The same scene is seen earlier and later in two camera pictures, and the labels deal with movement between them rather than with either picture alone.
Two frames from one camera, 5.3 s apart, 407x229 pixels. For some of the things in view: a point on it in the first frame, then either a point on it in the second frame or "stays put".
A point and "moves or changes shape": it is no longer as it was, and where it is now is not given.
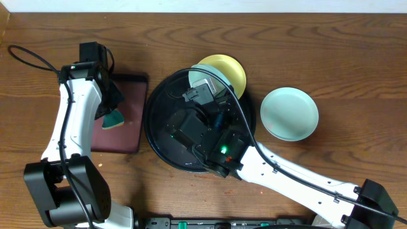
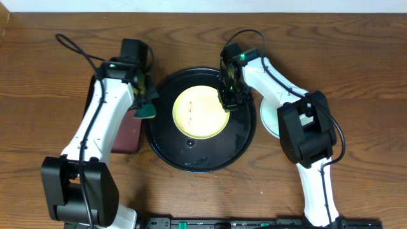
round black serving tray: (166, 97) stays put
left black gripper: (117, 96) → (152, 93)
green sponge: (112, 119) moves or changes shape
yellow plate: (230, 68) moves or changes shape
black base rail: (151, 222) stays put
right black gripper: (227, 103) → (228, 105)
